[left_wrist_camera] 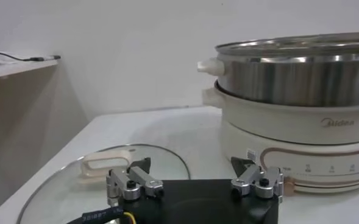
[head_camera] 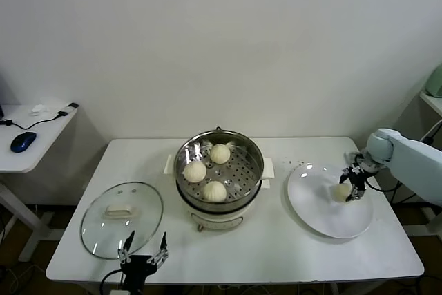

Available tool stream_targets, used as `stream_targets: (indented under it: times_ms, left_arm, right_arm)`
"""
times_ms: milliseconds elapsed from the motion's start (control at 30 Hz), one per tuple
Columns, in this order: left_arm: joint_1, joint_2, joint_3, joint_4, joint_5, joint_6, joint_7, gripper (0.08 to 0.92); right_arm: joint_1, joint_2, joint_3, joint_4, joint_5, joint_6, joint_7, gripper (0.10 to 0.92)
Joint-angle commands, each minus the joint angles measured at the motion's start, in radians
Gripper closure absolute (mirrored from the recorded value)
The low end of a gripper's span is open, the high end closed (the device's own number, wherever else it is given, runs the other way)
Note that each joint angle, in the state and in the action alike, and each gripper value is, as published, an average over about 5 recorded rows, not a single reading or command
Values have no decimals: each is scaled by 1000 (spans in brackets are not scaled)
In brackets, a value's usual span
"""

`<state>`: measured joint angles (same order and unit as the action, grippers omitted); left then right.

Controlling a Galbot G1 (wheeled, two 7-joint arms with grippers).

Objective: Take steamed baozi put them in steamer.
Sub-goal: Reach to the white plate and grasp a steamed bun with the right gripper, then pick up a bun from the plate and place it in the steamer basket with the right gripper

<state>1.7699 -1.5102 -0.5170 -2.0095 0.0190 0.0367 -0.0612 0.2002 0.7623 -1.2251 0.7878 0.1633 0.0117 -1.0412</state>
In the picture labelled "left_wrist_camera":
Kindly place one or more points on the cream electric cooker base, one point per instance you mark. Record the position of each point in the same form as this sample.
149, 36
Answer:
273, 124

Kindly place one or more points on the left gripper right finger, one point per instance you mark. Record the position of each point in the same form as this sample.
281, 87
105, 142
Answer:
258, 182

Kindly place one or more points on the glass pot lid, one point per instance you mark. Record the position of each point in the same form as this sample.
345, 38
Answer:
63, 194

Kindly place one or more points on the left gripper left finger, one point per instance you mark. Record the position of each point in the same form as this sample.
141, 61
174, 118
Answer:
136, 182

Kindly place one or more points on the stainless steel steamer basket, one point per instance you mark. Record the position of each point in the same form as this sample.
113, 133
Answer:
295, 80

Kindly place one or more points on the white side table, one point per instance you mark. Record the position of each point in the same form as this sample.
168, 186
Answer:
17, 70

